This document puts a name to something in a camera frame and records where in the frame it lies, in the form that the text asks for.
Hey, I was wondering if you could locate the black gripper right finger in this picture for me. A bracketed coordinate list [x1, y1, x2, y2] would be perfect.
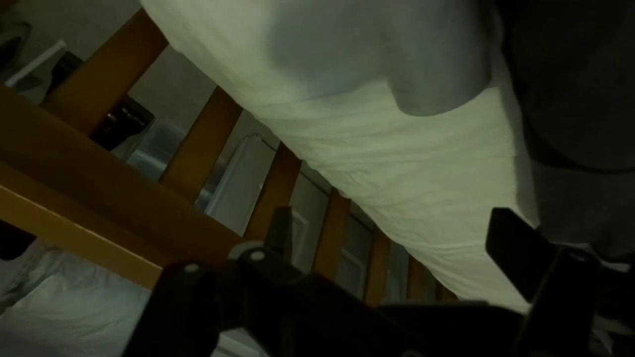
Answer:
[486, 209, 635, 357]

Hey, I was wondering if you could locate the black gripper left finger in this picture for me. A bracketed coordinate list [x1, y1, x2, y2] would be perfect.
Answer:
[121, 205, 399, 357]

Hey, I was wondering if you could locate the black grey-dotted blanket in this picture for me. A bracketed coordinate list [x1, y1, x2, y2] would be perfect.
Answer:
[494, 0, 635, 262]

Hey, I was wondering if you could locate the white pillow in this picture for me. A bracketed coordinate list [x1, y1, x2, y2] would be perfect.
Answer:
[141, 0, 544, 312]

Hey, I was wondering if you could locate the wooden bunk bed frame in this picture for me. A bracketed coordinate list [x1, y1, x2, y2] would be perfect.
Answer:
[0, 6, 464, 306]

